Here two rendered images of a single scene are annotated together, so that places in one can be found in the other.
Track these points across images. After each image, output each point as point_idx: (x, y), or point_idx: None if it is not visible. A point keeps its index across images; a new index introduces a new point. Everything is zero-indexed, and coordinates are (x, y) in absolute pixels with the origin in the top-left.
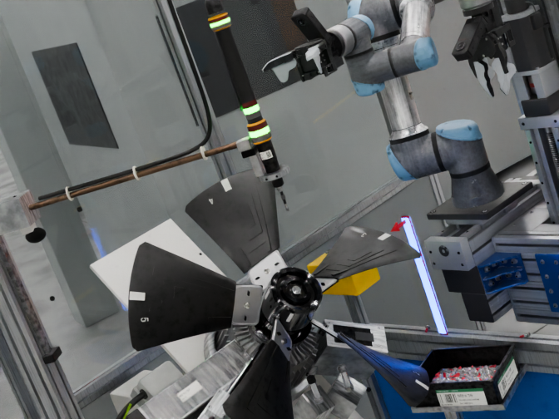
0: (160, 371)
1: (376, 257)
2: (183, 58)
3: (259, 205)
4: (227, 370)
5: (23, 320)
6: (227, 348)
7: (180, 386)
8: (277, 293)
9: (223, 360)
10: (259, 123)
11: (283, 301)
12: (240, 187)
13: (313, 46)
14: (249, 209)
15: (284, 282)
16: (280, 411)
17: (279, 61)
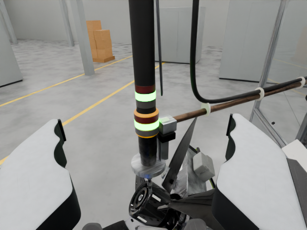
0: (198, 159)
1: None
2: None
3: (199, 202)
4: (178, 185)
5: (300, 131)
6: (185, 188)
7: (183, 162)
8: (145, 182)
9: (182, 184)
10: (136, 108)
11: (141, 185)
12: None
13: (34, 210)
14: (207, 195)
15: (146, 190)
16: (139, 185)
17: (229, 149)
